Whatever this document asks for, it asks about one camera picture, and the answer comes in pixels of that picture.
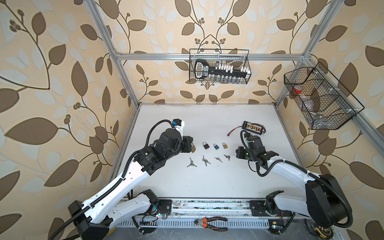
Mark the black socket holder rail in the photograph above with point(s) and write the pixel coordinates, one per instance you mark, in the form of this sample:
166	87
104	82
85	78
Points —
203	70

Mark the black parallel charging board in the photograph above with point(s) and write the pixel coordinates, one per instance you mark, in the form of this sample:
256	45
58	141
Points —
254	128

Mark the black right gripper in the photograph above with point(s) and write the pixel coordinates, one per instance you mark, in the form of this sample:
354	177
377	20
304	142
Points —
239	151

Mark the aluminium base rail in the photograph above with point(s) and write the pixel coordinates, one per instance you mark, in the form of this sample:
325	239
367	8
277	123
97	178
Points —
198	208

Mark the grey padlock keys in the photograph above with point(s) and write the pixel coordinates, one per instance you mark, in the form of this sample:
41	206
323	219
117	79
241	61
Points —
205	161

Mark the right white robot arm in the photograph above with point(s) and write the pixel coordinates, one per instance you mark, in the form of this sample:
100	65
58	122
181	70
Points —
322	199

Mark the black padlock keys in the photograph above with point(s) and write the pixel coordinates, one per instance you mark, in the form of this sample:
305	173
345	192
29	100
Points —
191	164

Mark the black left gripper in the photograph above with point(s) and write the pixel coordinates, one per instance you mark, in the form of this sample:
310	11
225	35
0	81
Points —
187	141

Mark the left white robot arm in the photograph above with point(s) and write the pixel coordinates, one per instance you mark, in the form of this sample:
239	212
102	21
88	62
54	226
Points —
97	216

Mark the back wire basket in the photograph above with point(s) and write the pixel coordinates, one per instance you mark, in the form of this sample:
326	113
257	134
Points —
235	57

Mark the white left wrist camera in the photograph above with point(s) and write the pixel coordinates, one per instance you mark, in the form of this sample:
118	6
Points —
178	125

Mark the yellow black tape measure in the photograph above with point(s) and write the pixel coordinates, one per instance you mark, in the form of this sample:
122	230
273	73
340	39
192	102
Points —
324	233

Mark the side wire basket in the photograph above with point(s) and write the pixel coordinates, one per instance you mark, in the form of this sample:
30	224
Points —
326	103

